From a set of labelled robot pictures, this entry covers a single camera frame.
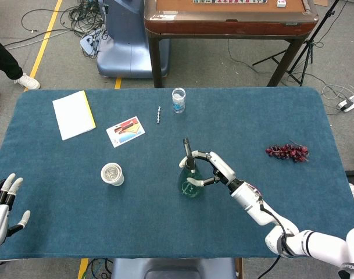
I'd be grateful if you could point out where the green glass bottle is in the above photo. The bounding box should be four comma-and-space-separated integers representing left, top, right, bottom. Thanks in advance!
177, 138, 208, 199

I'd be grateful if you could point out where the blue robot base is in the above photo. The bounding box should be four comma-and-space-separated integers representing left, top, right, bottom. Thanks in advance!
96, 0, 170, 79

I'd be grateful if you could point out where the bunch of red grapes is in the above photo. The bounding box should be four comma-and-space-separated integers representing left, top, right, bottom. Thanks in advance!
265, 139, 310, 163

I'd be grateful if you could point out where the white power strip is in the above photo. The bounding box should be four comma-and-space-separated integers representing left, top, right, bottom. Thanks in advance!
337, 92, 354, 113

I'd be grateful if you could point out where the person's leg in black trousers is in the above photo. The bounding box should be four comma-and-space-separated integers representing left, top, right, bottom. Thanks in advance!
0, 34, 24, 97

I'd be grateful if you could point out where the clear plastic cup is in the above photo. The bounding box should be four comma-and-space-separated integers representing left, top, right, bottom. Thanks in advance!
171, 87, 187, 115

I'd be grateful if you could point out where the blue table cloth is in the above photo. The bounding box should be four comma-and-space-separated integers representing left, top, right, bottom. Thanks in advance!
0, 86, 354, 261

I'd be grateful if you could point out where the white notebook with yellow edge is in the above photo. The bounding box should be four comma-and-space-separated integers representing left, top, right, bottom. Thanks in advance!
52, 90, 97, 141

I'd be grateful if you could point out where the tangle of black cables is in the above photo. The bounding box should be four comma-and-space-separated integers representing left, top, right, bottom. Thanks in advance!
21, 0, 109, 60

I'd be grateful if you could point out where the illustrated card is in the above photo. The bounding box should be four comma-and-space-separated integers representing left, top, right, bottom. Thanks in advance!
105, 116, 146, 149

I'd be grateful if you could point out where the black tripod stand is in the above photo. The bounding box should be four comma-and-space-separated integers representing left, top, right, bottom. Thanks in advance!
252, 0, 340, 87

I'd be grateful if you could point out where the row of mahjong tiles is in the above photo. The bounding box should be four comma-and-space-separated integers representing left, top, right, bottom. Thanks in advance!
192, 0, 269, 5

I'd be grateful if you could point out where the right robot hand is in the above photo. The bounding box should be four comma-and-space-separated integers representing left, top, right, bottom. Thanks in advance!
178, 150, 237, 188

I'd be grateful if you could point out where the white paper cup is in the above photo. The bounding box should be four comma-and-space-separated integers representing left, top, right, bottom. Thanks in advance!
100, 162, 126, 187

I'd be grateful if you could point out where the brown mahjong table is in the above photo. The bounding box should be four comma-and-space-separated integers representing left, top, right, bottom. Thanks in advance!
144, 0, 320, 89

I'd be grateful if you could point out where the blue robot body base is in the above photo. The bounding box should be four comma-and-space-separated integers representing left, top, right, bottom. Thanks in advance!
110, 257, 238, 279

